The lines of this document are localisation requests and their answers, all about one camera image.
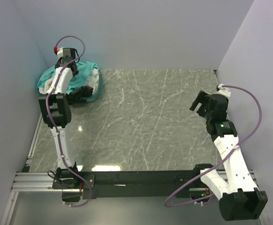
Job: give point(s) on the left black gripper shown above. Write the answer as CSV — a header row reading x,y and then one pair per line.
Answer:
x,y
76,73

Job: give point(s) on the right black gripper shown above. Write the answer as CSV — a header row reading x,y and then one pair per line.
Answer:
x,y
202,98

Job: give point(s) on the teal t shirt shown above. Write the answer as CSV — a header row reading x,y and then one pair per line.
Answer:
x,y
84,67

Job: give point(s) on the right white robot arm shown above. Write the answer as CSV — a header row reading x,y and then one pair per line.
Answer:
x,y
238,195

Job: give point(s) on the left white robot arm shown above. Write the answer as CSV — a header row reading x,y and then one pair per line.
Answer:
x,y
56,112

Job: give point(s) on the teal laundry basket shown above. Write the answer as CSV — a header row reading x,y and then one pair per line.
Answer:
x,y
94,96

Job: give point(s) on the white t shirt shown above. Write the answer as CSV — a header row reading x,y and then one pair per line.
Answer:
x,y
87,79

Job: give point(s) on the black t shirt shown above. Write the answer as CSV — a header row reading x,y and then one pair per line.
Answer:
x,y
79,95

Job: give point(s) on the black base beam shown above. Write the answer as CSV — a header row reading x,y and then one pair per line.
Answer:
x,y
120,183

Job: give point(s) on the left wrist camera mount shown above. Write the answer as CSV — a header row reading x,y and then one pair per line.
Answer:
x,y
58,52

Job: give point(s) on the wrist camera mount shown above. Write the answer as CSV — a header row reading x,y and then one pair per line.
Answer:
x,y
58,52
222,90

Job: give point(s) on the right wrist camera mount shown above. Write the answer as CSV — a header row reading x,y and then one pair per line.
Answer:
x,y
222,90

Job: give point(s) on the aluminium frame rail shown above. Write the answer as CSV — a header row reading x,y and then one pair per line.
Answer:
x,y
26,182

